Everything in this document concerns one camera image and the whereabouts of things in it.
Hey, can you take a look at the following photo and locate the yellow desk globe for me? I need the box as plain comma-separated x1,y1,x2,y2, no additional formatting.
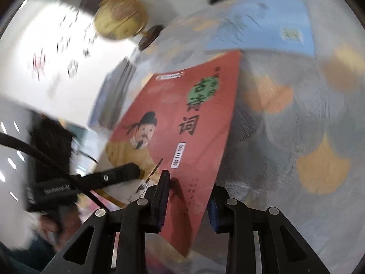
94,0,164,50

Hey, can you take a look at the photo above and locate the person's left forearm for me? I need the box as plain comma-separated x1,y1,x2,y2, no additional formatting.
0,234,60,274

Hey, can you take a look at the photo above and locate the light blue two-men cover book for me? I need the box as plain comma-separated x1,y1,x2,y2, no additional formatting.
205,0,316,58

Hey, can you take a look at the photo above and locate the red poet cover book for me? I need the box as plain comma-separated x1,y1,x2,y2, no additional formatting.
105,51,243,258

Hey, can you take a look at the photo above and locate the stack of thin books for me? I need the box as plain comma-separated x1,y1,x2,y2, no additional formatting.
90,58,138,130

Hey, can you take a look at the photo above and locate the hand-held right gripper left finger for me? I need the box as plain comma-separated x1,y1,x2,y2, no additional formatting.
43,170,171,274

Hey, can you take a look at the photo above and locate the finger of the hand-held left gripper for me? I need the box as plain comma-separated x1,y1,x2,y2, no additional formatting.
76,162,141,190

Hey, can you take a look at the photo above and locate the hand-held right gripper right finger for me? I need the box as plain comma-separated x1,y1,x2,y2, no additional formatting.
208,185,326,274

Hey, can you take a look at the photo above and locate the person's left hand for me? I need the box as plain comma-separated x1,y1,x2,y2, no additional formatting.
38,205,83,247

